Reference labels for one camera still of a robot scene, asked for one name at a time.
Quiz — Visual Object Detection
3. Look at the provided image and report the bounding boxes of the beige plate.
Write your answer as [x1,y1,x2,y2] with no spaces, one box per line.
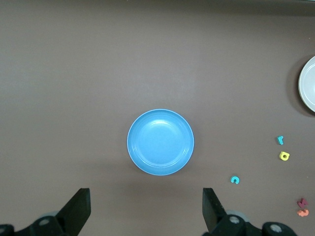
[298,55,315,113]

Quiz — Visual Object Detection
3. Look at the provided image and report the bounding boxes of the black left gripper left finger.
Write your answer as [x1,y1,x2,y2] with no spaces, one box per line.
[15,188,92,236]

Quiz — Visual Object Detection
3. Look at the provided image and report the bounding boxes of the brown table cover sheet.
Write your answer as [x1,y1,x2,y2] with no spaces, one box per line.
[0,0,315,236]

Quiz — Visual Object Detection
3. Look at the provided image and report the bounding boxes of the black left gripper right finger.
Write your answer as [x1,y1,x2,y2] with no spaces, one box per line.
[202,188,261,236]

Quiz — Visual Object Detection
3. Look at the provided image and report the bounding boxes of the blue plate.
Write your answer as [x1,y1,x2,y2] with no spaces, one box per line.
[126,109,195,177]

